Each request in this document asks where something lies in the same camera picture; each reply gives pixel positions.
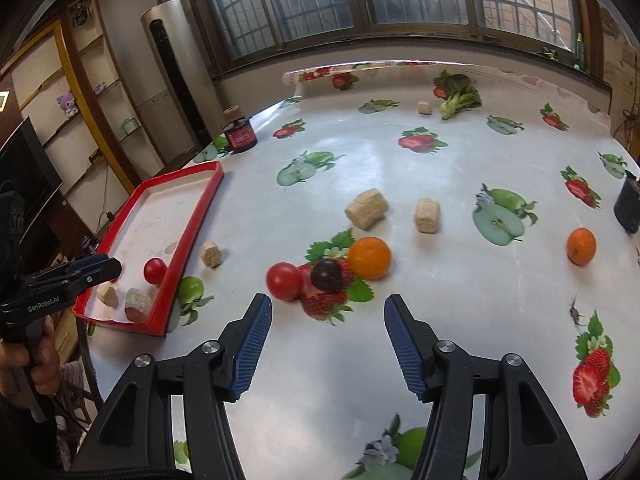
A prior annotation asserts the purple plush toy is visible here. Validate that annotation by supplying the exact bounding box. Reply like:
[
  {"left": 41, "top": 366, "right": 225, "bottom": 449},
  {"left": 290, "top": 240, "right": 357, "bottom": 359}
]
[{"left": 56, "top": 91, "right": 80, "bottom": 118}]

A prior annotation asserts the dark round jar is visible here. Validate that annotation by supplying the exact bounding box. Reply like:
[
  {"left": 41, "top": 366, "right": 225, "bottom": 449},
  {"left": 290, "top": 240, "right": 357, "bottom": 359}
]
[{"left": 614, "top": 170, "right": 640, "bottom": 235}]

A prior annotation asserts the red tomato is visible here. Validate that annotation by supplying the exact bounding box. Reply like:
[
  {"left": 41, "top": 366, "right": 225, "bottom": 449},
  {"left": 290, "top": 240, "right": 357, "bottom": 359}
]
[
  {"left": 143, "top": 257, "right": 168, "bottom": 286},
  {"left": 265, "top": 262, "right": 304, "bottom": 302}
]

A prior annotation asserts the large orange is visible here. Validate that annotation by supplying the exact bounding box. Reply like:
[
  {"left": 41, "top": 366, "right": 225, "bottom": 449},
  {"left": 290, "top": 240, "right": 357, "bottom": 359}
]
[{"left": 348, "top": 236, "right": 392, "bottom": 281}]

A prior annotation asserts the dark purple plum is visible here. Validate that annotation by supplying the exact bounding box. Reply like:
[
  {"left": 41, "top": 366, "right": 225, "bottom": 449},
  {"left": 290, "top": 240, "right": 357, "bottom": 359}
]
[{"left": 311, "top": 258, "right": 346, "bottom": 293}]

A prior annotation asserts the black television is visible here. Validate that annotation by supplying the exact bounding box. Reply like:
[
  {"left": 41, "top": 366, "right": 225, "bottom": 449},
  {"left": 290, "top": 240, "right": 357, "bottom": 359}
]
[{"left": 0, "top": 117, "right": 63, "bottom": 221}]

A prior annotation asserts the large sugarcane piece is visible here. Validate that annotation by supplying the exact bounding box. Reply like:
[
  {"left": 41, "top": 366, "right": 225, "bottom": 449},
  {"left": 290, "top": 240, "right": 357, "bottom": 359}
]
[{"left": 345, "top": 188, "right": 390, "bottom": 231}]

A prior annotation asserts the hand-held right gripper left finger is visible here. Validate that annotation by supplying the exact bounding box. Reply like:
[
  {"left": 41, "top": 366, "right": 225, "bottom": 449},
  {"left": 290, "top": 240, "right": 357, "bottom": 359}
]
[{"left": 70, "top": 292, "right": 274, "bottom": 480}]

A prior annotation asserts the tower air conditioner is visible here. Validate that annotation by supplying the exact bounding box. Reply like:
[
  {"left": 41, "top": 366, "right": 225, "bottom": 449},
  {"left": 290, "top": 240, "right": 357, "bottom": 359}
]
[{"left": 140, "top": 0, "right": 213, "bottom": 161}]

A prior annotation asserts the green bok choy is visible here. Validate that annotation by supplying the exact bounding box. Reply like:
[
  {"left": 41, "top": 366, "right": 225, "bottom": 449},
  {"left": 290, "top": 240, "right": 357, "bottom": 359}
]
[{"left": 432, "top": 71, "right": 483, "bottom": 121}]

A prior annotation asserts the medium sugarcane piece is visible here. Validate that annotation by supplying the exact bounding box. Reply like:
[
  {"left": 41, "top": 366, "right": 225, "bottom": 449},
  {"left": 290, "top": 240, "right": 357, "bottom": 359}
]
[
  {"left": 124, "top": 287, "right": 153, "bottom": 322},
  {"left": 413, "top": 199, "right": 441, "bottom": 235}
]

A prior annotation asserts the person's left forearm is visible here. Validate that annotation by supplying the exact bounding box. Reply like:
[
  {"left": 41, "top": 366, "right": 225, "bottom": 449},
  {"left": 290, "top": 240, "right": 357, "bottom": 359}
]
[{"left": 0, "top": 385, "right": 71, "bottom": 480}]

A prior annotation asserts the red rimmed white tray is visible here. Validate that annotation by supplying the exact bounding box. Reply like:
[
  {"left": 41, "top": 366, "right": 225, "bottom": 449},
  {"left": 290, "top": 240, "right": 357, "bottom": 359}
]
[{"left": 72, "top": 161, "right": 225, "bottom": 337}]

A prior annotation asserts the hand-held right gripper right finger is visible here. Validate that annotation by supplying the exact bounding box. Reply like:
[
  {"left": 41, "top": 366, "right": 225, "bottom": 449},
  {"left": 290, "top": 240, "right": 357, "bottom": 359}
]
[{"left": 383, "top": 293, "right": 591, "bottom": 480}]

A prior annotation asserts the dark jar with red label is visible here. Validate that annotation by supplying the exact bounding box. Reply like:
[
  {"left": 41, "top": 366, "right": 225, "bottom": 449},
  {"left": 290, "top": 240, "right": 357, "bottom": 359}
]
[{"left": 223, "top": 116, "right": 257, "bottom": 154}]

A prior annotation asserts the person's left hand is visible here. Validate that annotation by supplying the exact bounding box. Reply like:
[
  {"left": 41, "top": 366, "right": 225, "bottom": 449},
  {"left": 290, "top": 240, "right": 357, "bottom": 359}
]
[{"left": 0, "top": 318, "right": 62, "bottom": 413}]

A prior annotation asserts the white wall shelf unit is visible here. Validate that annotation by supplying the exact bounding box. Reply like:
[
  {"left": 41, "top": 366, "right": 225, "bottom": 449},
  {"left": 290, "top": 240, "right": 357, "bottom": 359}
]
[{"left": 10, "top": 20, "right": 166, "bottom": 216}]

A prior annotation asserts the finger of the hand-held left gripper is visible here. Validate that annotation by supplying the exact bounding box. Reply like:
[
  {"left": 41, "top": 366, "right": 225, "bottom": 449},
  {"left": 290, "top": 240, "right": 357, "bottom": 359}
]
[
  {"left": 64, "top": 258, "right": 124, "bottom": 297},
  {"left": 22, "top": 254, "right": 110, "bottom": 289}
]

